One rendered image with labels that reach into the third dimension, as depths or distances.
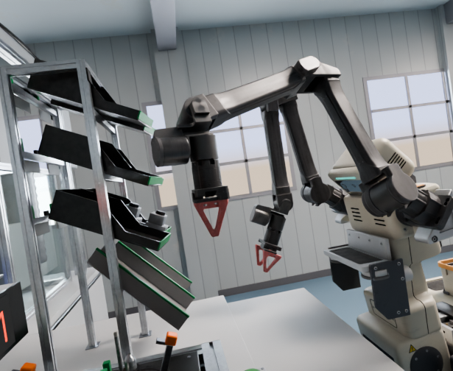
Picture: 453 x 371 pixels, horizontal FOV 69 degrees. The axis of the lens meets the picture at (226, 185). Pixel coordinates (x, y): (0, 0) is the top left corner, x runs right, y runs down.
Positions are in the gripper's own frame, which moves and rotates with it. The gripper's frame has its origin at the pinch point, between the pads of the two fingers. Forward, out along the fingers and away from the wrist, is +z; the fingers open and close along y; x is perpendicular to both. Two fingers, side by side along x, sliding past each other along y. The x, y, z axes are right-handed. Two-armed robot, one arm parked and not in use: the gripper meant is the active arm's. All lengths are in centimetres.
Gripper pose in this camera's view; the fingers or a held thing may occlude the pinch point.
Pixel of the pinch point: (214, 232)
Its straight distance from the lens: 67.3
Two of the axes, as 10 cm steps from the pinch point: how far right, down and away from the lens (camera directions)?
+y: 1.5, 0.0, -9.9
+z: 1.3, 9.9, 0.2
